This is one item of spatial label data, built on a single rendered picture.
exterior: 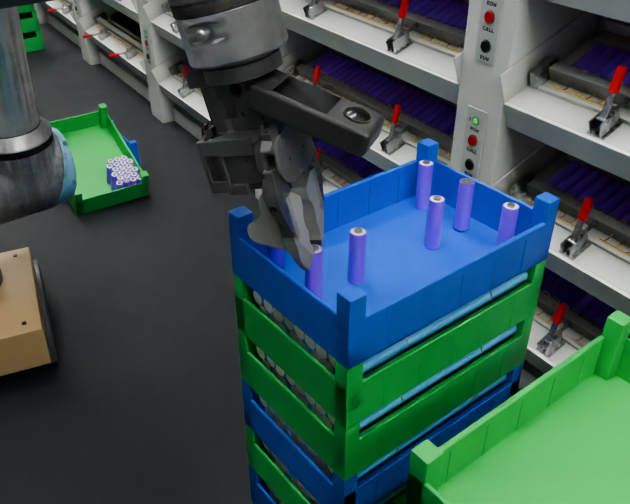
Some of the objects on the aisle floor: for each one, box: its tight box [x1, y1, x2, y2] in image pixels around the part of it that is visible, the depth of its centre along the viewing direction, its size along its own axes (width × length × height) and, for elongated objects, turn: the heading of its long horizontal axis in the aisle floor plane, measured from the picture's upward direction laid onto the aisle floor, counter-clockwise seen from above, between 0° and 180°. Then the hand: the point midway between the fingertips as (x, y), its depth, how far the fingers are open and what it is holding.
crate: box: [49, 103, 149, 216], centre depth 190 cm, size 30×20×8 cm
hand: (314, 251), depth 70 cm, fingers closed, pressing on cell
